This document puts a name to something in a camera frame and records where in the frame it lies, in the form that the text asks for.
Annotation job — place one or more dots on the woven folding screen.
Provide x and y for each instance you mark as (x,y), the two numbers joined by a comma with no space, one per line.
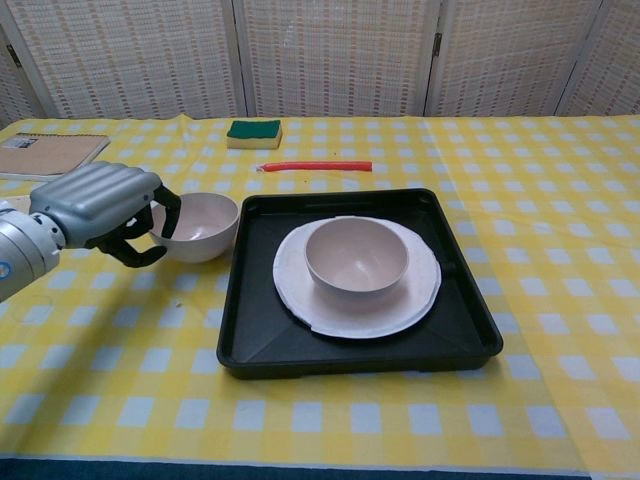
(335,60)

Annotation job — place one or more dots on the brown spiral notebook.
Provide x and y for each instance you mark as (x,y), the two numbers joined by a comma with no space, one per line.
(40,155)

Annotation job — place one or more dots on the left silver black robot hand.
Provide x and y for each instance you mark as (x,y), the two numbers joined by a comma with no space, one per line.
(95,200)

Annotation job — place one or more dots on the beige pink bowl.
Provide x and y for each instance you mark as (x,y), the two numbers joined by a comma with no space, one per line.
(205,225)
(350,265)

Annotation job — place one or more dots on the yellow checkered tablecloth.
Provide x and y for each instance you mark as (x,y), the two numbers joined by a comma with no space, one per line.
(350,425)

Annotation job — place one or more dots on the white paper plate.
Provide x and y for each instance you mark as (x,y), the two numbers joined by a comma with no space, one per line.
(360,320)

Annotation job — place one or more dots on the black square plastic tray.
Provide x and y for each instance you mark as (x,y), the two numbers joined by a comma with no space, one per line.
(470,320)

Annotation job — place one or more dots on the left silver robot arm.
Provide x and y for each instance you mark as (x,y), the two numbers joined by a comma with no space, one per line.
(20,250)

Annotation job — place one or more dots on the green and yellow sponge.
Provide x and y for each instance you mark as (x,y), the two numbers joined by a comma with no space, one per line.
(252,131)

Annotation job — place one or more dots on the red orange stick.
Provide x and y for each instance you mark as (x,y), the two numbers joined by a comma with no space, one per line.
(320,166)

